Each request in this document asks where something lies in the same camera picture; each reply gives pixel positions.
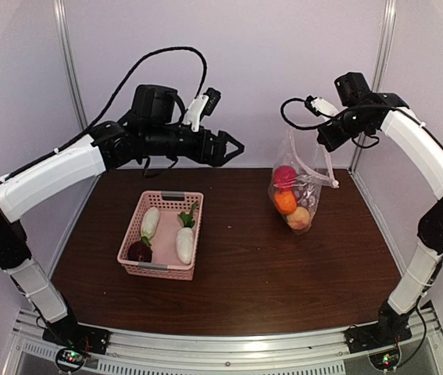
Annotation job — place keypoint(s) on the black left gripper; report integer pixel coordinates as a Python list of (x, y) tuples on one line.
[(216, 158)]

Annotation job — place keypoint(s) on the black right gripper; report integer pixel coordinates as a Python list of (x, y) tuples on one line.
[(330, 141)]

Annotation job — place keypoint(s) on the clear zip top bag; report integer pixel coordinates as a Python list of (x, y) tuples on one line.
[(314, 168)]

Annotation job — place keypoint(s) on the red apple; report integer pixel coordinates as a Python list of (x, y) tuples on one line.
[(284, 177)]

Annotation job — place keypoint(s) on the orange tangerine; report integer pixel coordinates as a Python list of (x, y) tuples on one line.
[(285, 202)]

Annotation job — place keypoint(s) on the yellow peach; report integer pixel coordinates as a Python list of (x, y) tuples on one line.
[(300, 219)]

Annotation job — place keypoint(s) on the white radish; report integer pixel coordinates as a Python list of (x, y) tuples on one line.
[(185, 236), (149, 225)]

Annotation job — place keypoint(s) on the pink plastic basket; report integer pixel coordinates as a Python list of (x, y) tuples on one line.
[(173, 207)]

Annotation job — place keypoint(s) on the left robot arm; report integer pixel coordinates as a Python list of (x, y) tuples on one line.
[(157, 124)]

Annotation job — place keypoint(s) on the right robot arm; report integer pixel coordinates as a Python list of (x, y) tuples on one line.
[(367, 112)]

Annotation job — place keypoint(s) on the right circuit board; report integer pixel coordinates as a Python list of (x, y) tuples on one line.
[(385, 361)]

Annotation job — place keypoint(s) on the circuit board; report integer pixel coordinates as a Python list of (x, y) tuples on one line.
[(70, 360), (385, 361)]

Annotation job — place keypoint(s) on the left circuit board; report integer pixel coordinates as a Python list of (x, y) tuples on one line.
[(70, 360)]

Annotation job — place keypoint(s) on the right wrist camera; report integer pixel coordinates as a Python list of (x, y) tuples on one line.
[(320, 107)]

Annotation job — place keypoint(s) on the right side aluminium rail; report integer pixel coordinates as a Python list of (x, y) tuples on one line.
[(387, 203)]

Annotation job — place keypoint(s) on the right rear aluminium post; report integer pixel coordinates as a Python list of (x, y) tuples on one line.
[(383, 54)]

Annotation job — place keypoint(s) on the aluminium post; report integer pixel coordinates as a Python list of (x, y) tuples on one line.
[(383, 54), (62, 26)]

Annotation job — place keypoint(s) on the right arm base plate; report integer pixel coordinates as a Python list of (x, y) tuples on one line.
[(369, 337)]

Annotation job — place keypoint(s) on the left rear aluminium post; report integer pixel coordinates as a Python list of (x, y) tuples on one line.
[(62, 26)]

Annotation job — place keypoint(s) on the front aluminium frame rail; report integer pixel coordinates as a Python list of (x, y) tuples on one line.
[(134, 352)]

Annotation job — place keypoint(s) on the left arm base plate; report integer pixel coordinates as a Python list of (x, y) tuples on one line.
[(87, 339)]

